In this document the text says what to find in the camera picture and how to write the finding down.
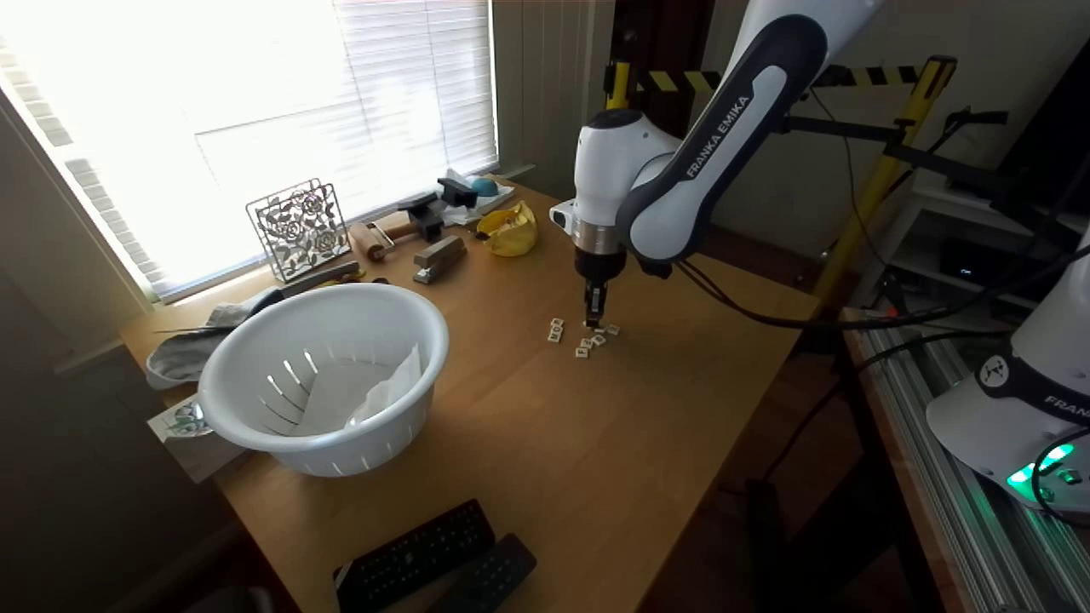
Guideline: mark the white shelf unit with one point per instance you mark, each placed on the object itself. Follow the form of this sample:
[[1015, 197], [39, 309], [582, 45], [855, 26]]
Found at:
[[965, 228]]

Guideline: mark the white letter tile E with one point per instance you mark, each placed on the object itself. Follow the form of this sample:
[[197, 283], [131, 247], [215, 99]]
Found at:
[[597, 339]]

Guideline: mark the white window blinds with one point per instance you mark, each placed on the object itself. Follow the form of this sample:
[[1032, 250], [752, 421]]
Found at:
[[284, 113]]

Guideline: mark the white paper napkin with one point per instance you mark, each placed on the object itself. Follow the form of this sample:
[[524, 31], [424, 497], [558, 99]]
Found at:
[[385, 393]]

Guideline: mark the white letter tile M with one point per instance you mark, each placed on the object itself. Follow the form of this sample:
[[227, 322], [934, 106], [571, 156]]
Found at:
[[558, 339]]

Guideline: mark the white letter tile I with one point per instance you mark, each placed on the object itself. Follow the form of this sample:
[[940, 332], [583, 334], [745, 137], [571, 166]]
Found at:
[[614, 332]]

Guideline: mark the aluminium extrusion robot stand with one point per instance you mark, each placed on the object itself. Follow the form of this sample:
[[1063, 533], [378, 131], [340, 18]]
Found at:
[[976, 547]]

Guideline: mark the black monitor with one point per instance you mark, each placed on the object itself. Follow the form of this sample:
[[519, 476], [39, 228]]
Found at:
[[1060, 123]]

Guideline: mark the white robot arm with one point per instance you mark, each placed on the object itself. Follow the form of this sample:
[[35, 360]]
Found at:
[[727, 123]]

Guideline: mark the white plastic colander bowl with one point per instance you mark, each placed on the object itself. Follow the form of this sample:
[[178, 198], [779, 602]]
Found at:
[[327, 455]]

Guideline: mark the black boom rod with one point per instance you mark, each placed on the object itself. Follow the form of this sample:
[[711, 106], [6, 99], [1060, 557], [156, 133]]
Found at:
[[862, 129]]

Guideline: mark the white paper packet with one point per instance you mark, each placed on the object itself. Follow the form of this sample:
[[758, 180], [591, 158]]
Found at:
[[178, 423]]

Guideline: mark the brown cardboard piece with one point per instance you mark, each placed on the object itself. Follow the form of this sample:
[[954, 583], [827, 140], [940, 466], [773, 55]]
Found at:
[[210, 461]]

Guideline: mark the black remote control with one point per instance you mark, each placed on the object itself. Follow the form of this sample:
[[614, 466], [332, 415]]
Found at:
[[412, 557], [487, 576]]

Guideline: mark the white book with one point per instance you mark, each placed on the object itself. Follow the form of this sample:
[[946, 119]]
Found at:
[[495, 209]]

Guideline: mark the yellow banana-shaped case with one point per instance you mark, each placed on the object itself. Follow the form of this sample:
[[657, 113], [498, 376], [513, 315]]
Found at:
[[510, 231]]

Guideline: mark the grey metal tool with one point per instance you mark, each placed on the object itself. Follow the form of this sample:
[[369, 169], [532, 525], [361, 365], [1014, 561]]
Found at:
[[442, 260]]

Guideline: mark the white letter tile F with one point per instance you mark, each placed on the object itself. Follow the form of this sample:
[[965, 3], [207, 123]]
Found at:
[[583, 356]]

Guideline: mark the small blue object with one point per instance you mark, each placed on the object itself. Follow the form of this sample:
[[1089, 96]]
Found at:
[[483, 186]]

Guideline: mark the black box device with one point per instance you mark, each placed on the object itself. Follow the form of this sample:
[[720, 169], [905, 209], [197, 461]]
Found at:
[[457, 189]]

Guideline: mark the white letter tile O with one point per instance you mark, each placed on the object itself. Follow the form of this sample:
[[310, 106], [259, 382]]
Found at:
[[558, 325]]

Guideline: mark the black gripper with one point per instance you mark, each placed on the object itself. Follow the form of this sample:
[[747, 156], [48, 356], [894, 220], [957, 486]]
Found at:
[[602, 272]]

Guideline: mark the black stapler device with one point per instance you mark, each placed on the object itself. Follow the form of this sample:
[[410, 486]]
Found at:
[[424, 213]]

